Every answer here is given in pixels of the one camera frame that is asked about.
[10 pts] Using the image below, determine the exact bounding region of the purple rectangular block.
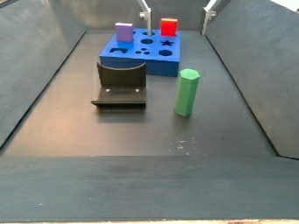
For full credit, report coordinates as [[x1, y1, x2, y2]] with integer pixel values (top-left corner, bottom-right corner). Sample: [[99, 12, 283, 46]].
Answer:
[[115, 23, 134, 42]]

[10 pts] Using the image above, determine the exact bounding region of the blue shape sorter board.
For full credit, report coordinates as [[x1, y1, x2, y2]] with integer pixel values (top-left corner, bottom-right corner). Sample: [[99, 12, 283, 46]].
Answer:
[[99, 28, 182, 77]]

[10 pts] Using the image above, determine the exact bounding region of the red rounded block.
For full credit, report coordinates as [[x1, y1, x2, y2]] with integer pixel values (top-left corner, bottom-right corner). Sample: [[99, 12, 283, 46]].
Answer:
[[161, 18, 178, 37]]

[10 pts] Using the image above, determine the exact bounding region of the green hexagon prism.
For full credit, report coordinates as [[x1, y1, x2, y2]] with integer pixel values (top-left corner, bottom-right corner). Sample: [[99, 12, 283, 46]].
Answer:
[[175, 68, 201, 116]]

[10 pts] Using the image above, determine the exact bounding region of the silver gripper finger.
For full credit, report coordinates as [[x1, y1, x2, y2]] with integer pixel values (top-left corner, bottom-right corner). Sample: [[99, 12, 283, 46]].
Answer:
[[201, 0, 218, 35], [137, 0, 153, 36]]

